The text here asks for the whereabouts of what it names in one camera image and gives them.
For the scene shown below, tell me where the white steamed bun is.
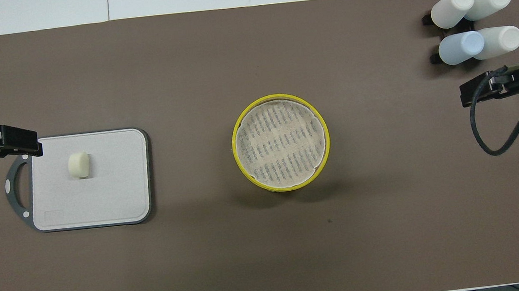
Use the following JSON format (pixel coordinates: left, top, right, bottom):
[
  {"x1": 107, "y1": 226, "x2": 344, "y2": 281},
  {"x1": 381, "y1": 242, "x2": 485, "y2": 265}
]
[{"x1": 67, "y1": 151, "x2": 92, "y2": 180}]

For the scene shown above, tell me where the white cup upper left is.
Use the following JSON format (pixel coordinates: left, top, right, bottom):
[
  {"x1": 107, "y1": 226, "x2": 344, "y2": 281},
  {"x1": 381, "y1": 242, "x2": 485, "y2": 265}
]
[{"x1": 471, "y1": 24, "x2": 519, "y2": 61}]

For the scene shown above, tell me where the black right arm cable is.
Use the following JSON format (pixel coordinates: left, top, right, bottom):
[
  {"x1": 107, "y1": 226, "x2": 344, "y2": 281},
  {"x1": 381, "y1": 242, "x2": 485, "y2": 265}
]
[{"x1": 465, "y1": 64, "x2": 519, "y2": 159}]

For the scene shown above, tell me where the black bottle rack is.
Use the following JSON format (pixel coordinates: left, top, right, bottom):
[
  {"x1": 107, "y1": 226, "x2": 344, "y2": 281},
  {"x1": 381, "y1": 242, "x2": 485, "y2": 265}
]
[{"x1": 421, "y1": 6, "x2": 479, "y2": 66}]

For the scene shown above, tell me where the white plastic bottle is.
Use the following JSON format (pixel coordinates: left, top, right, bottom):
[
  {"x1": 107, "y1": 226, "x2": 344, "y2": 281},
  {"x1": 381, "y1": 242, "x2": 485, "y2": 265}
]
[{"x1": 429, "y1": 0, "x2": 478, "y2": 31}]

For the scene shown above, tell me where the grey white cutting board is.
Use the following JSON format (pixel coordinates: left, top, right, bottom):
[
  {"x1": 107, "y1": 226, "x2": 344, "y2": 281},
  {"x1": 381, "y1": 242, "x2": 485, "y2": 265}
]
[{"x1": 0, "y1": 126, "x2": 157, "y2": 238}]

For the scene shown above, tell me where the light blue cup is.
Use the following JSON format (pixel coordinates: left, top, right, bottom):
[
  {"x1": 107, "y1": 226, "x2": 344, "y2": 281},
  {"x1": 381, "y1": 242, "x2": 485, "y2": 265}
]
[{"x1": 436, "y1": 29, "x2": 487, "y2": 67}]

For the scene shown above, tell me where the brown table mat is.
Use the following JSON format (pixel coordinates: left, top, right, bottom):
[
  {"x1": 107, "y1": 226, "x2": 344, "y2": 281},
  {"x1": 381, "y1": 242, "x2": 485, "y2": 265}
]
[{"x1": 0, "y1": 0, "x2": 519, "y2": 291}]

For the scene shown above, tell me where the yellow steamer tier with liner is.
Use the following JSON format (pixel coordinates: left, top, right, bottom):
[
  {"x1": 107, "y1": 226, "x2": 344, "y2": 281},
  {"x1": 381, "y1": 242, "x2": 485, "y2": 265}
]
[{"x1": 227, "y1": 89, "x2": 335, "y2": 197}]

